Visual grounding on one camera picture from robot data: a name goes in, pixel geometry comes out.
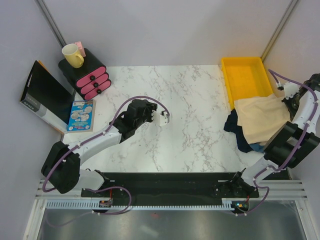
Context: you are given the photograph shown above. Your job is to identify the cream yellow t shirt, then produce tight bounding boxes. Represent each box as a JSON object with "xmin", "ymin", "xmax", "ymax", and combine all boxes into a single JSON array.
[{"xmin": 234, "ymin": 94, "xmax": 290, "ymax": 145}]

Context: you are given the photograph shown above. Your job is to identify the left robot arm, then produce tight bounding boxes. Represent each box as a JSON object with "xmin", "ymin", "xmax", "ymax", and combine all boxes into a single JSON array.
[{"xmin": 41, "ymin": 97, "xmax": 158, "ymax": 197}]

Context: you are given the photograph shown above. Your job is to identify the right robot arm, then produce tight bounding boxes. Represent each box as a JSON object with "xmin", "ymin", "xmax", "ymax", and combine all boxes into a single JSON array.
[{"xmin": 229, "ymin": 73, "xmax": 320, "ymax": 197}]

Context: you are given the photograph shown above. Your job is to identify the yellow plastic bin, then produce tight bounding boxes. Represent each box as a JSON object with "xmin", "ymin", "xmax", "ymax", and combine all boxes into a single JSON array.
[{"xmin": 221, "ymin": 56, "xmax": 274, "ymax": 110}]

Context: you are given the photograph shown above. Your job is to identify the folded blue t shirt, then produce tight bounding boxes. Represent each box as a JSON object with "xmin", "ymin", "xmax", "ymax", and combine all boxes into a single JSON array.
[{"xmin": 236, "ymin": 132, "xmax": 264, "ymax": 153}]

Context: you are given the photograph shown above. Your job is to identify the blue picture book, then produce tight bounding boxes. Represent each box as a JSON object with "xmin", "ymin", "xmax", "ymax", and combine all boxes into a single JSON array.
[{"xmin": 67, "ymin": 99, "xmax": 96, "ymax": 132}]

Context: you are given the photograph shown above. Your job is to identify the black pink drawer unit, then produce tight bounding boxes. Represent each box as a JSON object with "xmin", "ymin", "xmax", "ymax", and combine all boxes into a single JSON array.
[{"xmin": 58, "ymin": 48, "xmax": 112, "ymax": 101}]

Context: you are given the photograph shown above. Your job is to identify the folded navy t shirt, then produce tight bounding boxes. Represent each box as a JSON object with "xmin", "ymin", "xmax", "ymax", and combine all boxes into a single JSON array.
[{"xmin": 223, "ymin": 109, "xmax": 244, "ymax": 140}]

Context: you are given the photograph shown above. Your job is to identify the yellow ceramic mug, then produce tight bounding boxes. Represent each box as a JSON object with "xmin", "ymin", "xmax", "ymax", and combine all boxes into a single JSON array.
[{"xmin": 61, "ymin": 43, "xmax": 84, "ymax": 69}]

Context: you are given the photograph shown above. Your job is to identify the black cardboard box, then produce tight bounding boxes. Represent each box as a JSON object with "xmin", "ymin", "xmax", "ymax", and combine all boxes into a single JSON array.
[{"xmin": 20, "ymin": 60, "xmax": 75, "ymax": 134}]

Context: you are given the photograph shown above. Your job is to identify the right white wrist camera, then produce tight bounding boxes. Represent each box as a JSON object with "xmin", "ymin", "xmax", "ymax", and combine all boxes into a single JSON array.
[{"xmin": 276, "ymin": 82, "xmax": 300, "ymax": 100}]

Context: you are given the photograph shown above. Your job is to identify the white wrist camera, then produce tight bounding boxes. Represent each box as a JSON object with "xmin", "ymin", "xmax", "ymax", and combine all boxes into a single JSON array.
[
  {"xmin": 151, "ymin": 110, "xmax": 170, "ymax": 127},
  {"xmin": 276, "ymin": 82, "xmax": 300, "ymax": 100}
]

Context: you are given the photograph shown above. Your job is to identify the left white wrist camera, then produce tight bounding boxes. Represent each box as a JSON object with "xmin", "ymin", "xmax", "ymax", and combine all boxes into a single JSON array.
[{"xmin": 151, "ymin": 110, "xmax": 170, "ymax": 127}]

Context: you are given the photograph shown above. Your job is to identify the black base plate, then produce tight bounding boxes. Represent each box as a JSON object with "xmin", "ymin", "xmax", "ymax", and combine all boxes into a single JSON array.
[{"xmin": 81, "ymin": 172, "xmax": 259, "ymax": 207}]

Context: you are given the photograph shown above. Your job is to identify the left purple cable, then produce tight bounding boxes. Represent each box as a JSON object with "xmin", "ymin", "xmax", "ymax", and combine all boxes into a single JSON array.
[{"xmin": 41, "ymin": 95, "xmax": 171, "ymax": 228}]

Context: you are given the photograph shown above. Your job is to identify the purple cable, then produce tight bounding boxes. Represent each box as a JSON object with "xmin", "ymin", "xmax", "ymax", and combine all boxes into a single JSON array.
[
  {"xmin": 41, "ymin": 95, "xmax": 171, "ymax": 228},
  {"xmin": 229, "ymin": 68, "xmax": 320, "ymax": 217}
]

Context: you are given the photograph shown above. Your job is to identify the aluminium frame rail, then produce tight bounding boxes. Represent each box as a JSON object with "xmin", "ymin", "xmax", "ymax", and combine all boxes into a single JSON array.
[{"xmin": 35, "ymin": 180, "xmax": 308, "ymax": 201}]

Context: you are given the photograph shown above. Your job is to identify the right corner aluminium post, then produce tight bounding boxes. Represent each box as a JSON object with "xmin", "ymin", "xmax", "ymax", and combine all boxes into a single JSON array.
[{"xmin": 260, "ymin": 0, "xmax": 300, "ymax": 63}]

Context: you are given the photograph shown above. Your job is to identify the corner aluminium post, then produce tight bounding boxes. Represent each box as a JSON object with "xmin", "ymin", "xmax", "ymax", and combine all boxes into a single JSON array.
[
  {"xmin": 260, "ymin": 0, "xmax": 300, "ymax": 63},
  {"xmin": 35, "ymin": 0, "xmax": 67, "ymax": 48}
]

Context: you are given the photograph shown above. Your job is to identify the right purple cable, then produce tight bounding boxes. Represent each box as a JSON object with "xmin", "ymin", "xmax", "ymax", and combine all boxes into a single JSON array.
[{"xmin": 229, "ymin": 68, "xmax": 320, "ymax": 217}]

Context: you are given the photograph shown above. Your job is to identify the right white cable duct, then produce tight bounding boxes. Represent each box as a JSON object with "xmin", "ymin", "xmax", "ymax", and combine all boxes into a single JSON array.
[{"xmin": 221, "ymin": 197, "xmax": 260, "ymax": 209}]

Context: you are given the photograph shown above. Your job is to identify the white cable duct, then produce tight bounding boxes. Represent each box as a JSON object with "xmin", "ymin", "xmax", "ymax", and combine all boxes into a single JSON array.
[
  {"xmin": 221, "ymin": 197, "xmax": 260, "ymax": 209},
  {"xmin": 46, "ymin": 199, "xmax": 113, "ymax": 210}
]

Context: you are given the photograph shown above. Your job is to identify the left white cable duct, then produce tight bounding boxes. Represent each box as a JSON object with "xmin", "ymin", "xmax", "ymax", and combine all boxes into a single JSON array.
[{"xmin": 46, "ymin": 199, "xmax": 113, "ymax": 210}]

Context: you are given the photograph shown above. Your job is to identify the left corner aluminium post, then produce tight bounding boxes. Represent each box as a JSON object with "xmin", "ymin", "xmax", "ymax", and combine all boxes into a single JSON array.
[{"xmin": 35, "ymin": 0, "xmax": 67, "ymax": 48}]

